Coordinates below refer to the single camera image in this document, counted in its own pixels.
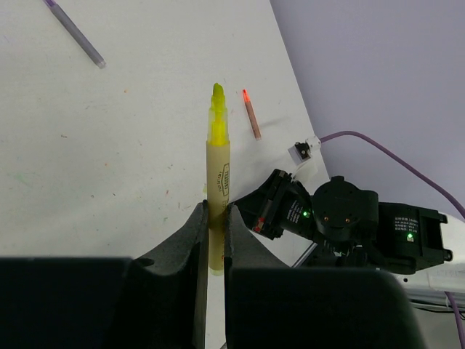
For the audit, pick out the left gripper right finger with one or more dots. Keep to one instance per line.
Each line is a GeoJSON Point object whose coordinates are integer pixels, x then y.
{"type": "Point", "coordinates": [271, 305]}

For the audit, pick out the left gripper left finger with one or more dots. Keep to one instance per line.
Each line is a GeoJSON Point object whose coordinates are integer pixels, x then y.
{"type": "Point", "coordinates": [157, 300]}

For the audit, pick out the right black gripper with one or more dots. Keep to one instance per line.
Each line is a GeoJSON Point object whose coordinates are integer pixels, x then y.
{"type": "Point", "coordinates": [278, 204]}

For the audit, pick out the yellow highlighter pen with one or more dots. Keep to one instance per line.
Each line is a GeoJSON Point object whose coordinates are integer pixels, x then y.
{"type": "Point", "coordinates": [217, 177]}

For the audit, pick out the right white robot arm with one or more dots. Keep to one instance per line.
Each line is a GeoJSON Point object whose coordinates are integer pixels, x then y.
{"type": "Point", "coordinates": [350, 227]}

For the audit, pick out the orange highlighter pen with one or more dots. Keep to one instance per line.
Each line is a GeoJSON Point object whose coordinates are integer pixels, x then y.
{"type": "Point", "coordinates": [251, 115]}

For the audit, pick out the purple highlighter pen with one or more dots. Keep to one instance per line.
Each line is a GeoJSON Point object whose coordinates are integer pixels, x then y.
{"type": "Point", "coordinates": [76, 33]}

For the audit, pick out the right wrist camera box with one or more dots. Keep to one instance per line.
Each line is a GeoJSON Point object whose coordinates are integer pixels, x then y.
{"type": "Point", "coordinates": [304, 156]}

